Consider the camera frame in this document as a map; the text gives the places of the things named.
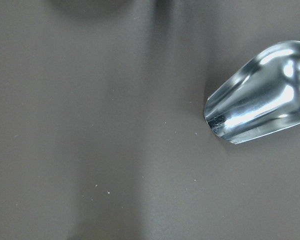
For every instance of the metal scoop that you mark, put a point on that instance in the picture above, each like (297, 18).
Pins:
(261, 98)

